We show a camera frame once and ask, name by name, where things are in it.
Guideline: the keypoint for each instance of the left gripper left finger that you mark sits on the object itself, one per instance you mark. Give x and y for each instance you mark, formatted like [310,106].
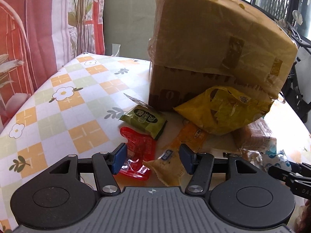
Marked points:
[105,166]

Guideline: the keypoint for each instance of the clear bread pack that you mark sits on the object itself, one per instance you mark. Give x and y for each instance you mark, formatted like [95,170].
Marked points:
[258,146]

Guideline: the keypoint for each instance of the pale yellow snack packet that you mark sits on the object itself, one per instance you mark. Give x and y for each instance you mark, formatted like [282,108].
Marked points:
[168,168]

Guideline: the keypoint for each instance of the orange snack packet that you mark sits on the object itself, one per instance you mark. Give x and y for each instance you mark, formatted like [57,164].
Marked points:
[190,135]

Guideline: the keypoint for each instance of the brown cardboard box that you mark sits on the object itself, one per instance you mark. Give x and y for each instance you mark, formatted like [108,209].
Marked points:
[197,44]

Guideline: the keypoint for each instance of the white floor bin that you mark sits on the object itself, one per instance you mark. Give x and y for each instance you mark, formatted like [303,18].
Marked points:
[116,50]

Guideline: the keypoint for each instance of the green snack packet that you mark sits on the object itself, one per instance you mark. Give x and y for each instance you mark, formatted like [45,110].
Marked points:
[146,120]

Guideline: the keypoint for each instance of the floral checkered tablecloth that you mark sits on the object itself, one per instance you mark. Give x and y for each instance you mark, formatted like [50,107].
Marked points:
[78,110]

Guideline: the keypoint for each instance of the red transparent snack packet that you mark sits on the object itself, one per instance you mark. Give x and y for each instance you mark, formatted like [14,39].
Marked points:
[141,148]

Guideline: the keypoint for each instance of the yellow snack bag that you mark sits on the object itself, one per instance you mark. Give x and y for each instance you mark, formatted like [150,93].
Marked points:
[220,110]

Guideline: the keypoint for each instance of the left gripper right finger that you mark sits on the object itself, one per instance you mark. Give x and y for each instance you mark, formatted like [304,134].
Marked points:
[199,166]

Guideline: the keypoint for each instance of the black exercise bike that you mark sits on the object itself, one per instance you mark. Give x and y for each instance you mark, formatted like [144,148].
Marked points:
[290,90]

